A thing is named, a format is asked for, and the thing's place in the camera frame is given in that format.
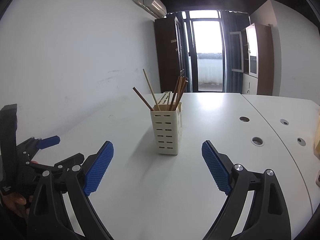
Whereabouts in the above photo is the dark brown chopstick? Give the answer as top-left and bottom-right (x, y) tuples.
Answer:
(132, 87), (153, 111)

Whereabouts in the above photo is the light wooden chopstick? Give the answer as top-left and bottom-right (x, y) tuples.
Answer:
(143, 69), (161, 111)

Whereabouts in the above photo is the tan wooden chopstick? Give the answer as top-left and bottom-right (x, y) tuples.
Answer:
(171, 77), (183, 111)

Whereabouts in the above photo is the dark wooden chopstick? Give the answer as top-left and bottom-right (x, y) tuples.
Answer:
(174, 77), (188, 110)

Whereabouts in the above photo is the reddish brown chopstick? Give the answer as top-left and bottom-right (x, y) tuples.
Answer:
(172, 76), (188, 111)

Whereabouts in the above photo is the left hand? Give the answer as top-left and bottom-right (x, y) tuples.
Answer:
(1, 192), (33, 218)

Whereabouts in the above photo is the cream plastic utensil holder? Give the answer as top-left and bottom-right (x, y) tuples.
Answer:
(150, 92), (182, 155)

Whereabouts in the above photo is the dark brown wardrobe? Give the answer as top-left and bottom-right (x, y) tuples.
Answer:
(154, 14), (185, 92)

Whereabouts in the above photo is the brown glass-door cabinet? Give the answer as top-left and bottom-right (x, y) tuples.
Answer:
(238, 23), (274, 95)

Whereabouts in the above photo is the white air conditioner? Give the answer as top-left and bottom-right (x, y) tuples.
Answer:
(143, 0), (167, 18)

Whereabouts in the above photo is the glass balcony door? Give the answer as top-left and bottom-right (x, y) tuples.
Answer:
(182, 10), (224, 93)

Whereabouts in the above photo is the dark blue curtain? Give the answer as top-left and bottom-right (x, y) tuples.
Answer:
(220, 10), (249, 93)

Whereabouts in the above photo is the table cable grommet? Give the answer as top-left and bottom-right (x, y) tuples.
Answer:
(280, 119), (289, 126)
(251, 137), (264, 146)
(239, 116), (250, 122)

